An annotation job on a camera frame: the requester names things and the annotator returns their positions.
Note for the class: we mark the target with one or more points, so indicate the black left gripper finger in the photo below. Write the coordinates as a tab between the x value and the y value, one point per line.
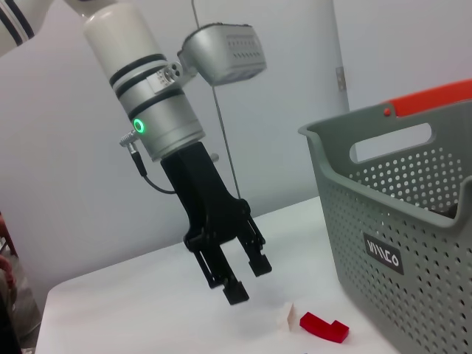
236	293
260	265

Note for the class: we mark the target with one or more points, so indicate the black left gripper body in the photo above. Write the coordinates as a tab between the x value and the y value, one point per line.
206	206

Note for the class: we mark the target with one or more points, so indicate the small white brick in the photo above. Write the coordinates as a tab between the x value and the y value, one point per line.
289	317

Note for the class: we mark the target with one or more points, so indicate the grey-green perforated storage bin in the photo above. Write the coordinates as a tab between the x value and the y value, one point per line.
405	313

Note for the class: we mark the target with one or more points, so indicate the dark red curved brick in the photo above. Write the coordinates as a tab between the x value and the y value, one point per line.
321	324

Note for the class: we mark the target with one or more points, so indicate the brown background object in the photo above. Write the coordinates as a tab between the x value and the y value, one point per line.
7	265

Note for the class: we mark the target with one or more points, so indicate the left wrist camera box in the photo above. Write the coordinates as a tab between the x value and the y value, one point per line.
228	55

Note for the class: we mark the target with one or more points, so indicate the metal wall hinge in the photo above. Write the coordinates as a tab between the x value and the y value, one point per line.
340	78

